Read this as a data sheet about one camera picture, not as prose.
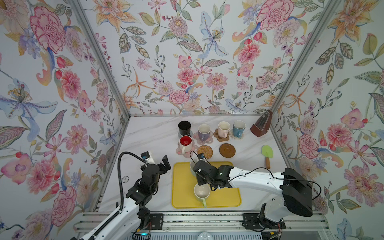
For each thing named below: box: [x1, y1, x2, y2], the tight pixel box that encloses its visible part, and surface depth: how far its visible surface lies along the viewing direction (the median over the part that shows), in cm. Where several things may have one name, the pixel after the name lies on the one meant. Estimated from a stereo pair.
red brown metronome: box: [250, 109, 273, 138], surface depth 105 cm
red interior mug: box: [179, 135, 193, 155], surface depth 98 cm
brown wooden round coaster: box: [219, 143, 236, 158], surface depth 103 cm
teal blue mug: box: [233, 120, 246, 138], surface depth 103 cm
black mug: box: [178, 120, 192, 137], surface depth 103 cm
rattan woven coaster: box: [197, 145, 213, 160], surface depth 103 cm
